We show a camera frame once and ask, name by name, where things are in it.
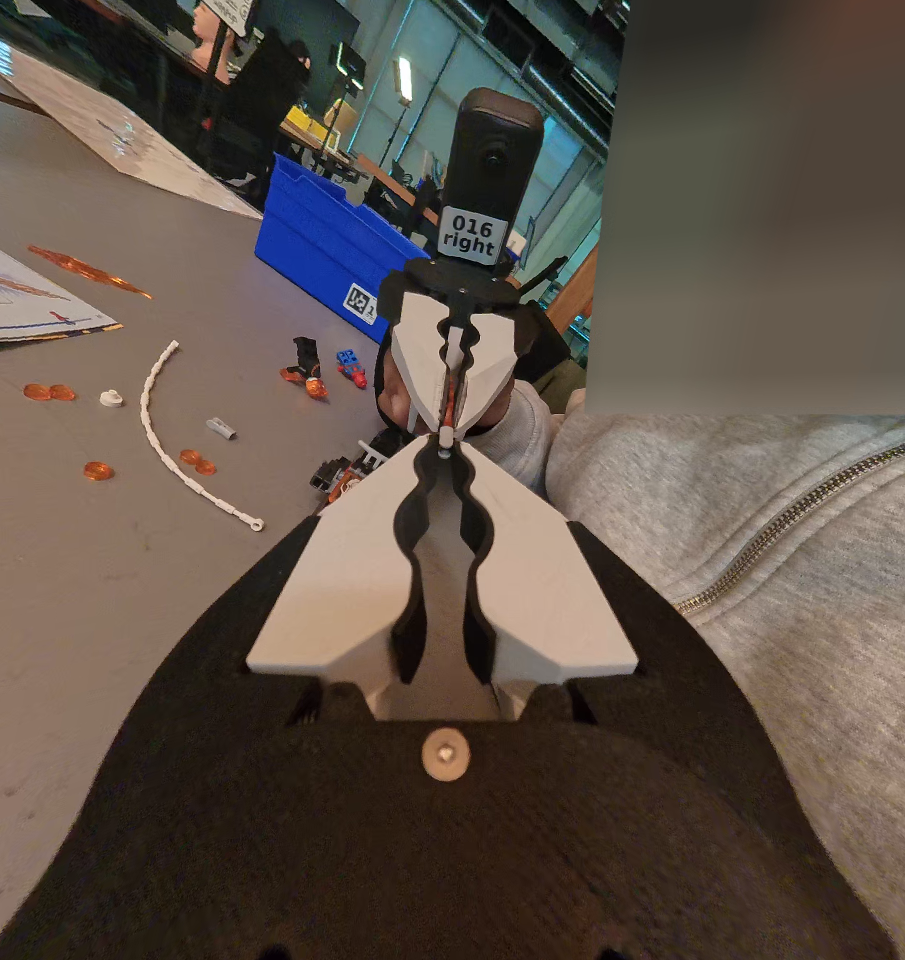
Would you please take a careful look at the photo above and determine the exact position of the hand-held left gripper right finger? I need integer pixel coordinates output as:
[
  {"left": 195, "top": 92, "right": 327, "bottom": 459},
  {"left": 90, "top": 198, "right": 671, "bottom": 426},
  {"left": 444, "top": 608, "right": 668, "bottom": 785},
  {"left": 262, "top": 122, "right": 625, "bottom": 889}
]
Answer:
[{"left": 451, "top": 441, "right": 640, "bottom": 719}]

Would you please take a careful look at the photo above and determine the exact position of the wooden post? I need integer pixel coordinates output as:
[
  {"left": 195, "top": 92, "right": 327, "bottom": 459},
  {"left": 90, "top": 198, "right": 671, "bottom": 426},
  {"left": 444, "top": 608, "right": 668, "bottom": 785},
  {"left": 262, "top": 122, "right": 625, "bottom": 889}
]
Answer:
[{"left": 546, "top": 247, "right": 600, "bottom": 333}]

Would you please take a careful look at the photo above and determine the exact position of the blue plastic bin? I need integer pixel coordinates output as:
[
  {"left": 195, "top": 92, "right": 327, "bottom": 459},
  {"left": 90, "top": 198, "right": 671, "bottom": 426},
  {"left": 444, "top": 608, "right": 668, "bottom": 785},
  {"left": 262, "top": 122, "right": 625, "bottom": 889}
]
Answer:
[{"left": 255, "top": 152, "right": 431, "bottom": 346}]

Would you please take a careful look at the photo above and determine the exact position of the black and orange lego assembly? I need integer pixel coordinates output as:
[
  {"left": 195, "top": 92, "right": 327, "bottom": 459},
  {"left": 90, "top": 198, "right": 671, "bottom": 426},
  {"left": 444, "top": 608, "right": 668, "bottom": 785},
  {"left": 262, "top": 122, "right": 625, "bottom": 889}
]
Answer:
[{"left": 280, "top": 337, "right": 330, "bottom": 400}]

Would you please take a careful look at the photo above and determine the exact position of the black lego motorcycle model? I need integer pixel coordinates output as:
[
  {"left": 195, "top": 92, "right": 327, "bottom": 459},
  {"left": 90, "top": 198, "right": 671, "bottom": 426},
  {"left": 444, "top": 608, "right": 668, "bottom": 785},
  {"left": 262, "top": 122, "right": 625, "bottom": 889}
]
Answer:
[{"left": 308, "top": 431, "right": 394, "bottom": 505}]

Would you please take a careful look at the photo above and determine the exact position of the white printed board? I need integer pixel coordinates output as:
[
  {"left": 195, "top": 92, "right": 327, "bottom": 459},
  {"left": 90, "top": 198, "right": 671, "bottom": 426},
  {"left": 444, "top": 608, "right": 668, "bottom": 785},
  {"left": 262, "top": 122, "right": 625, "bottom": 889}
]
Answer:
[{"left": 0, "top": 33, "right": 262, "bottom": 220}]

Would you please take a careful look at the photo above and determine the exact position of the lego instruction booklet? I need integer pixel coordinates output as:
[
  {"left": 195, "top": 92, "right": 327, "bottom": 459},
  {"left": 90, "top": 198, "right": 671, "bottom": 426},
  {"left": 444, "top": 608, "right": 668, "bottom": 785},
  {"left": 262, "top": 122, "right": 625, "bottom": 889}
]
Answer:
[{"left": 0, "top": 232, "right": 124, "bottom": 344}]

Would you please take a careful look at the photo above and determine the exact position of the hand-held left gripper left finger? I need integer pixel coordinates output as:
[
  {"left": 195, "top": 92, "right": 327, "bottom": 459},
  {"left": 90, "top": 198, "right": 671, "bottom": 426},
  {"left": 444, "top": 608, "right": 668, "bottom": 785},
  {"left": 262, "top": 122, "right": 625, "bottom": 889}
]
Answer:
[{"left": 246, "top": 435, "right": 434, "bottom": 719}]

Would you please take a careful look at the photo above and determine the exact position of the white lego chain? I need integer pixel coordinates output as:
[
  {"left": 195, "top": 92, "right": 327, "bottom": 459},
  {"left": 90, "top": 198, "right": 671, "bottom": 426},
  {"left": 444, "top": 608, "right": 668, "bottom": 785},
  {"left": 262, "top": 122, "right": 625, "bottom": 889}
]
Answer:
[{"left": 139, "top": 339, "right": 266, "bottom": 534}]

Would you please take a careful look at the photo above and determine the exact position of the person's right hand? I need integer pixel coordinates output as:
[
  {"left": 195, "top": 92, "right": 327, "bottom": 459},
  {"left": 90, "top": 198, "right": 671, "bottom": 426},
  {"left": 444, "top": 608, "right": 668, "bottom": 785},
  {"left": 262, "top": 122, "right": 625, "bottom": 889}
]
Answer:
[{"left": 381, "top": 378, "right": 518, "bottom": 438}]

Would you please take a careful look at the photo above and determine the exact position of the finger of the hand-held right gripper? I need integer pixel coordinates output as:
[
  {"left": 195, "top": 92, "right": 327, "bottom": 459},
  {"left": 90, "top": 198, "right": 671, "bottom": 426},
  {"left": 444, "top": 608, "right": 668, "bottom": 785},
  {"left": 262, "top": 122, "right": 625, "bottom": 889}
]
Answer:
[
  {"left": 452, "top": 309, "right": 520, "bottom": 441},
  {"left": 390, "top": 291, "right": 458, "bottom": 438}
]

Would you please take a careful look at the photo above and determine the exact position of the grey zip hoodie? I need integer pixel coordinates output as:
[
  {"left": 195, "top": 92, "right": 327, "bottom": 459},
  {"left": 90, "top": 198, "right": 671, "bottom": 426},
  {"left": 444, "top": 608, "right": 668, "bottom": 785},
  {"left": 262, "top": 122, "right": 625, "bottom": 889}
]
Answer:
[{"left": 546, "top": 390, "right": 905, "bottom": 960}]

